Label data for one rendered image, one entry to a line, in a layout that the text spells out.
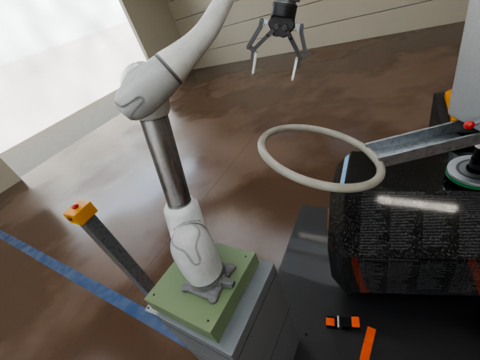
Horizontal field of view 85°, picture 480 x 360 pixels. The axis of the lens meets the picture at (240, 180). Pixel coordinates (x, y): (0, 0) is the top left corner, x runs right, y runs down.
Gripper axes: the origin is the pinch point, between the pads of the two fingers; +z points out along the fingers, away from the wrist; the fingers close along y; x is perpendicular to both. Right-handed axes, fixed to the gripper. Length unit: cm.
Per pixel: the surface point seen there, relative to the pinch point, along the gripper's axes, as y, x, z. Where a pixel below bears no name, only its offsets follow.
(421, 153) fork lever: 60, 4, 21
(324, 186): 23.3, -24.1, 25.8
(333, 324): 62, -2, 138
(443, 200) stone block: 83, 11, 44
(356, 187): 33.4, -21.5, 25.5
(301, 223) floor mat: 43, 83, 138
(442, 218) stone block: 84, 6, 50
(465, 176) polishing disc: 87, 14, 32
